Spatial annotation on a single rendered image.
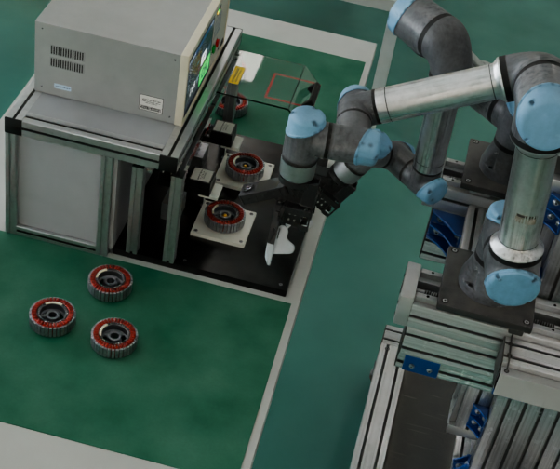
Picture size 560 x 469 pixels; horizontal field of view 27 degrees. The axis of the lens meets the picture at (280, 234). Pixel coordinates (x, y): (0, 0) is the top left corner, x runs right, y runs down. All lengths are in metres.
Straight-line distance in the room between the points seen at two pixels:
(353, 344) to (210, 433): 1.43
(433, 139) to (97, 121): 0.83
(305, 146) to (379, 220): 2.27
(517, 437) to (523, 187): 1.08
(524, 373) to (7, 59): 3.17
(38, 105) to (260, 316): 0.77
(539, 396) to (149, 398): 0.90
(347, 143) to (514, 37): 3.81
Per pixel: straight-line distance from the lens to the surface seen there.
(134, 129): 2.92
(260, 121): 3.67
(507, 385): 2.74
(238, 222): 3.14
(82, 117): 2.95
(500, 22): 6.21
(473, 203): 3.18
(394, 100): 2.44
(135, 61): 2.89
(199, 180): 3.10
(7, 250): 3.10
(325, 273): 4.30
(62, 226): 3.10
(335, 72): 3.98
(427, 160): 2.88
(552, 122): 2.29
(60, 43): 2.94
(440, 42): 2.72
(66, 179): 3.00
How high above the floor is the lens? 2.78
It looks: 39 degrees down
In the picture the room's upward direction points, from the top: 11 degrees clockwise
